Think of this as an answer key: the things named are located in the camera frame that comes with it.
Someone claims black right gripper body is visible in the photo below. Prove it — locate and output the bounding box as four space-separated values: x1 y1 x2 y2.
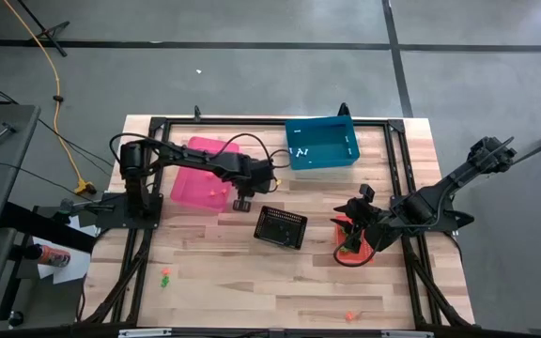
343 195 396 255

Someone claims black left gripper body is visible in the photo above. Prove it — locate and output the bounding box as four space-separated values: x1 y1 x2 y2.
231 157 277 213

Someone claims orange slotted basket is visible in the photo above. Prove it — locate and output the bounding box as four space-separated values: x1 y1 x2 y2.
334 214 376 265

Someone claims black slotted basket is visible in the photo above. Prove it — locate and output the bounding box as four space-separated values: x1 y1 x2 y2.
253 205 309 251

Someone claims pink plastic bin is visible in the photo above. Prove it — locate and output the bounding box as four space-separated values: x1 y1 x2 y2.
170 135 241 214

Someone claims blue plastic bin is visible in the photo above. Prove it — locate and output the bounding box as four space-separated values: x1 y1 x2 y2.
284 115 362 171

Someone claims clamp with green knob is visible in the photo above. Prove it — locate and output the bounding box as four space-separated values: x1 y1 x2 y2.
47 197 116 222

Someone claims white paper sheet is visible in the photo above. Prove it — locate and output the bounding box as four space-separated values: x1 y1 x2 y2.
30 213 99 286

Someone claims orange can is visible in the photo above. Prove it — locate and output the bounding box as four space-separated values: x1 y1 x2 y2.
23 243 72 269

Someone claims black beam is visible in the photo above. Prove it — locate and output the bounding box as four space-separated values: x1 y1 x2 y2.
0 201 98 254

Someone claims grey desk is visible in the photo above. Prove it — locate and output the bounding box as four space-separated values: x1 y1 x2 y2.
0 103 41 330

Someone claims black tripod stand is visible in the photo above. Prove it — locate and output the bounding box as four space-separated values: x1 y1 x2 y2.
16 0 70 57

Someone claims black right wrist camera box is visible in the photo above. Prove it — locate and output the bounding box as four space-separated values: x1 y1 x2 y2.
358 183 377 204

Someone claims black cable loop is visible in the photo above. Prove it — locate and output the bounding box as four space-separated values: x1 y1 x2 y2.
332 224 382 269
213 132 291 171

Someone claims black metal table frame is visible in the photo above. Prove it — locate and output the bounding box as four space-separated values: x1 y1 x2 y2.
82 115 476 330

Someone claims silver bracket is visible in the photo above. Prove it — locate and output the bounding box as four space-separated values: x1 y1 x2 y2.
380 330 434 338
117 328 173 338

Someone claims yellow extension cable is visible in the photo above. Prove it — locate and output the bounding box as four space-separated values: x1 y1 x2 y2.
1 0 97 196

